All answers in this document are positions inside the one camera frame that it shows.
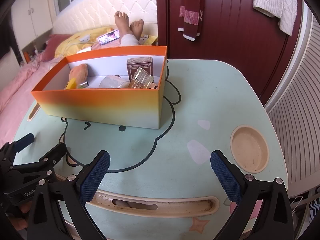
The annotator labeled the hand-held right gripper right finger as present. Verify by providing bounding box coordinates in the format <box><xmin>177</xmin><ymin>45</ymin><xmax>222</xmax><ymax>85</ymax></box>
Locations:
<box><xmin>210</xmin><ymin>150</ymin><xmax>294</xmax><ymax>240</ymax></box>

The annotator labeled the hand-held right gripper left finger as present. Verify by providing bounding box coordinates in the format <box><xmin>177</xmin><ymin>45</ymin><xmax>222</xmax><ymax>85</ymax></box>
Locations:
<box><xmin>26</xmin><ymin>150</ymin><xmax>110</xmax><ymax>240</ymax></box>

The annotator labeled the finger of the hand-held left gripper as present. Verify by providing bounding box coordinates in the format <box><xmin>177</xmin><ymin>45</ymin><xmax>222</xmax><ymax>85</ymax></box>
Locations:
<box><xmin>37</xmin><ymin>142</ymin><xmax>67</xmax><ymax>167</ymax></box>
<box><xmin>7</xmin><ymin>133</ymin><xmax>35</xmax><ymax>153</ymax></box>

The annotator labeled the orange gradient cardboard box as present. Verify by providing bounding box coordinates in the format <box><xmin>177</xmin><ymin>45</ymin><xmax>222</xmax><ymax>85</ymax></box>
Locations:
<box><xmin>31</xmin><ymin>45</ymin><xmax>168</xmax><ymax>130</ymax></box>

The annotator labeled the orange plush toy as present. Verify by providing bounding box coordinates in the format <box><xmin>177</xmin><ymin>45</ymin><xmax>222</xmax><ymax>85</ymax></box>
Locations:
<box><xmin>69</xmin><ymin>64</ymin><xmax>88</xmax><ymax>83</ymax></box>

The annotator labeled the clear plastic bag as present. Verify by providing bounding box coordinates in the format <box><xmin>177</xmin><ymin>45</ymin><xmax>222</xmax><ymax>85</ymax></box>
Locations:
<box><xmin>99</xmin><ymin>75</ymin><xmax>130</xmax><ymax>89</ymax></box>

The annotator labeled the clear glass bottle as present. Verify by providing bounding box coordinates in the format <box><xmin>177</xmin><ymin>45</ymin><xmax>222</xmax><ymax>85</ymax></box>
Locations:
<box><xmin>129</xmin><ymin>67</ymin><xmax>154</xmax><ymax>90</ymax></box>

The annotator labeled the brown patterned card box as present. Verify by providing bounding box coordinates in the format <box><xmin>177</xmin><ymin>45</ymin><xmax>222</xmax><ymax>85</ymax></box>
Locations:
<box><xmin>127</xmin><ymin>56</ymin><xmax>154</xmax><ymax>80</ymax></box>

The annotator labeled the mint green cartoon desktop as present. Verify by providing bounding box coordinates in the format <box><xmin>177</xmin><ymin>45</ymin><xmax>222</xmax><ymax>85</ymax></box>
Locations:
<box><xmin>12</xmin><ymin>59</ymin><xmax>290</xmax><ymax>240</ymax></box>

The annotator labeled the person's left hand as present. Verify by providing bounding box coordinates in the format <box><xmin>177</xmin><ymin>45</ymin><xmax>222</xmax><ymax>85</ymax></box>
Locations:
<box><xmin>11</xmin><ymin>201</ymin><xmax>32</xmax><ymax>232</ymax></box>

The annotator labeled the pink blanket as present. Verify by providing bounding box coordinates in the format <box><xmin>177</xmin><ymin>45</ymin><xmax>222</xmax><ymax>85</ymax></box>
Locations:
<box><xmin>0</xmin><ymin>52</ymin><xmax>65</xmax><ymax>145</ymax></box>

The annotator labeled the white slatted panel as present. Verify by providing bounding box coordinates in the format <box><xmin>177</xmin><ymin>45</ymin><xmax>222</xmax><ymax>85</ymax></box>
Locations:
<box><xmin>265</xmin><ymin>12</ymin><xmax>320</xmax><ymax>198</ymax></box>

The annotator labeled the black white patterned cloth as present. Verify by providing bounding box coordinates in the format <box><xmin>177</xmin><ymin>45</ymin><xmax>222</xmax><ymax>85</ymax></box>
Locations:
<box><xmin>309</xmin><ymin>197</ymin><xmax>320</xmax><ymax>223</ymax></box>

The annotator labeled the dark red pillow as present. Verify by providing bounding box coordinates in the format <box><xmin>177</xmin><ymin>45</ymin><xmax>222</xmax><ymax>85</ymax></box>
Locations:
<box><xmin>41</xmin><ymin>34</ymin><xmax>72</xmax><ymax>62</ymax></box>

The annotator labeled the yellow cartoon pillow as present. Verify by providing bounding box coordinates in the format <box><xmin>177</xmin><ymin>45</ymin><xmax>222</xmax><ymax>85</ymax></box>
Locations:
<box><xmin>54</xmin><ymin>26</ymin><xmax>118</xmax><ymax>58</ymax></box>
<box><xmin>139</xmin><ymin>34</ymin><xmax>158</xmax><ymax>46</ymax></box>

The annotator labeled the dark red wooden door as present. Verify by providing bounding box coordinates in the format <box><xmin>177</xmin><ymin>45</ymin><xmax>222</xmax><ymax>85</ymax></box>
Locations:
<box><xmin>156</xmin><ymin>0</ymin><xmax>304</xmax><ymax>105</ymax></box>

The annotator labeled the white cabinet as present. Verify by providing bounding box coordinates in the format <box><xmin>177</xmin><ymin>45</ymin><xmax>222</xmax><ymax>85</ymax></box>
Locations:
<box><xmin>10</xmin><ymin>0</ymin><xmax>54</xmax><ymax>63</ymax></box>

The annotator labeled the smartphone with lit screen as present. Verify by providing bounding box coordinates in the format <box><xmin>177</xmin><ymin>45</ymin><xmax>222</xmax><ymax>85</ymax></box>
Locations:
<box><xmin>98</xmin><ymin>29</ymin><xmax>120</xmax><ymax>45</ymax></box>

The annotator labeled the person's bare foot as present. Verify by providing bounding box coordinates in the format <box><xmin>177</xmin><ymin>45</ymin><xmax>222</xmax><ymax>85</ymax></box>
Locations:
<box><xmin>114</xmin><ymin>11</ymin><xmax>130</xmax><ymax>37</ymax></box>
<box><xmin>129</xmin><ymin>19</ymin><xmax>145</xmax><ymax>39</ymax></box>

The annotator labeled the maroon pink striped scarf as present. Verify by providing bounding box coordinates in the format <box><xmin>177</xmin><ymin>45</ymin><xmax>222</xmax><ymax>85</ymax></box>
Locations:
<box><xmin>177</xmin><ymin>0</ymin><xmax>204</xmax><ymax>42</ymax></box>

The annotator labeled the white knitted sweater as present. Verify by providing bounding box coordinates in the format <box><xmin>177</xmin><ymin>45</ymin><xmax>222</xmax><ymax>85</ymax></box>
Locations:
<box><xmin>251</xmin><ymin>0</ymin><xmax>299</xmax><ymax>36</ymax></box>

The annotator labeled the white wire rack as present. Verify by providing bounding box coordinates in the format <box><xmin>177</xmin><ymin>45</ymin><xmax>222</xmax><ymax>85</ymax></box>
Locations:
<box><xmin>289</xmin><ymin>195</ymin><xmax>305</xmax><ymax>214</ymax></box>

